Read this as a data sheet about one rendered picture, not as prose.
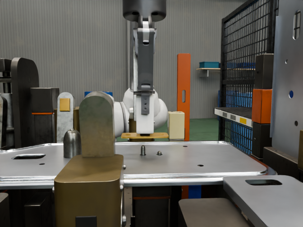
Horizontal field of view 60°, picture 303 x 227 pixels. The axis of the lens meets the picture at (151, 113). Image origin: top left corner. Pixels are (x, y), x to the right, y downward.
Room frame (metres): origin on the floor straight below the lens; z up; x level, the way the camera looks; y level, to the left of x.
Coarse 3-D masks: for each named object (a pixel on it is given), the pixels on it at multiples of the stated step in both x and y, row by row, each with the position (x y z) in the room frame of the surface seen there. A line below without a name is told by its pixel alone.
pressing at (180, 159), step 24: (48, 144) 0.54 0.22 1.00; (120, 144) 0.55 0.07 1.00; (144, 144) 0.55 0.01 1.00; (168, 144) 0.55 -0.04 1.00; (192, 144) 0.55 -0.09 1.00; (216, 144) 0.55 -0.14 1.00; (0, 168) 0.39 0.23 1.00; (24, 168) 0.39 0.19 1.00; (48, 168) 0.39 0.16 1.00; (144, 168) 0.39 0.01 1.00; (168, 168) 0.39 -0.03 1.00; (192, 168) 0.39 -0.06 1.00; (216, 168) 0.39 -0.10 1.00; (240, 168) 0.39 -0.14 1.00; (264, 168) 0.39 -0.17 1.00
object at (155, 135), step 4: (156, 132) 0.49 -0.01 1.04; (160, 132) 0.49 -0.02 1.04; (164, 132) 0.49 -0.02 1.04; (124, 136) 0.45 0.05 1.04; (128, 136) 0.45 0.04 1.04; (132, 136) 0.45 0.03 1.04; (136, 136) 0.45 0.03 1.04; (140, 136) 0.45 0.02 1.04; (144, 136) 0.45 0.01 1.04; (148, 136) 0.45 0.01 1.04; (152, 136) 0.45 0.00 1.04; (156, 136) 0.45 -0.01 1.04; (160, 136) 0.45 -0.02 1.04; (164, 136) 0.45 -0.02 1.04; (168, 136) 0.45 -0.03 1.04
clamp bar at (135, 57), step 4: (136, 56) 0.62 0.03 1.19; (136, 60) 0.61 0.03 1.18; (136, 64) 0.61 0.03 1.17; (136, 68) 0.61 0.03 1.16; (136, 72) 0.61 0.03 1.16; (136, 76) 0.61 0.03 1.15; (136, 80) 0.61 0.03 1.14; (136, 84) 0.61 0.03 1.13; (136, 88) 0.60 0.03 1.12; (136, 120) 0.59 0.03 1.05
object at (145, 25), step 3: (144, 21) 0.43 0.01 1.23; (147, 21) 0.43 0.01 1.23; (144, 24) 0.43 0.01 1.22; (147, 24) 0.43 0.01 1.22; (144, 27) 0.41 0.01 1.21; (147, 27) 0.41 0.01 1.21; (144, 30) 0.40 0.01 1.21; (147, 30) 0.40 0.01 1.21; (144, 33) 0.40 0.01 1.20; (147, 33) 0.41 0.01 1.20; (144, 36) 0.41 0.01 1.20; (147, 36) 0.41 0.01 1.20; (144, 39) 0.41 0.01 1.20; (147, 39) 0.41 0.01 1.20; (144, 42) 0.42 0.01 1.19; (147, 42) 0.42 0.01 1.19
